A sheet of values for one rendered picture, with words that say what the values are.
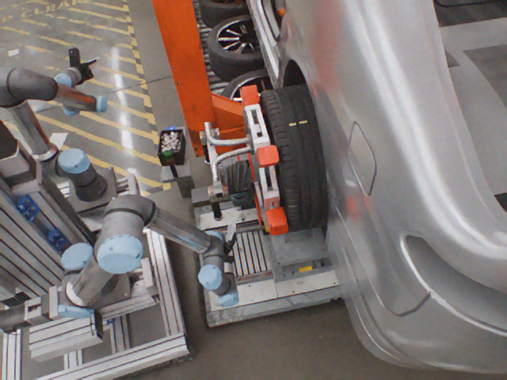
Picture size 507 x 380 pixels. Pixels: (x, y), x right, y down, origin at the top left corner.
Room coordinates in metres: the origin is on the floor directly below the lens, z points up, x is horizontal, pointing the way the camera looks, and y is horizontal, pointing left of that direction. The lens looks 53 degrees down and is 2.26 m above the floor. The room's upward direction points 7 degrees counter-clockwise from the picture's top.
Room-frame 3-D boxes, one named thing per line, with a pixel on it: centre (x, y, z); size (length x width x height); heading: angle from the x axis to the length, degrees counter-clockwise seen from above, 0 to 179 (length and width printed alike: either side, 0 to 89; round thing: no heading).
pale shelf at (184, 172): (1.74, 0.47, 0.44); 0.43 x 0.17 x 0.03; 5
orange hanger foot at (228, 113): (1.72, -0.08, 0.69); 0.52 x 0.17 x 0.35; 95
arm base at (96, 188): (1.21, 0.77, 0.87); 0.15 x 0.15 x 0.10
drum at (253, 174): (1.20, 0.03, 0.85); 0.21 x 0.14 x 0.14; 95
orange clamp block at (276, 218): (0.89, -0.07, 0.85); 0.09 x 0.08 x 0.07; 5
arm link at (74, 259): (0.72, 0.66, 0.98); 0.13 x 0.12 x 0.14; 0
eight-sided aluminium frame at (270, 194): (1.21, -0.04, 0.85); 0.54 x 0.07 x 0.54; 5
